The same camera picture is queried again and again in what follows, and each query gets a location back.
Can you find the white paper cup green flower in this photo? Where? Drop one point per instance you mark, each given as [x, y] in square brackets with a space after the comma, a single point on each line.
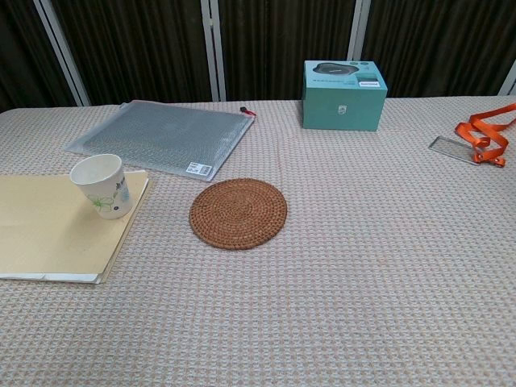
[105, 189]

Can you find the brown round woven coaster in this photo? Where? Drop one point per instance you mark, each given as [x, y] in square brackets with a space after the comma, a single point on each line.
[238, 213]

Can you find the checkered beige tablecloth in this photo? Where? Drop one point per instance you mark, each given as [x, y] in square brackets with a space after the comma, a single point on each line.
[322, 282]

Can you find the grey mesh zipper pouch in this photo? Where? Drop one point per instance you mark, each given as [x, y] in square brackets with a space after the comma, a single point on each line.
[161, 137]

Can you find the teal cardboard product box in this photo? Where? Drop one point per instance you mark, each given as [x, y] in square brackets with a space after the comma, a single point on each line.
[342, 109]

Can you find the dark pleated curtain panel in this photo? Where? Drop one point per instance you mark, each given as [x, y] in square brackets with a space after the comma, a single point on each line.
[282, 48]
[439, 44]
[137, 48]
[18, 64]

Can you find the clear badge holder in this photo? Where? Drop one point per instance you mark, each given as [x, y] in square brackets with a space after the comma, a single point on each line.
[449, 147]

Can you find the yellow manila folder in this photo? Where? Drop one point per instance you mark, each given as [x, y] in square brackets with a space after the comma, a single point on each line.
[44, 230]

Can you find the white partition frame post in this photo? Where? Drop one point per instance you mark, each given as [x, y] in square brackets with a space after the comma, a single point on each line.
[64, 52]
[212, 50]
[356, 30]
[508, 78]

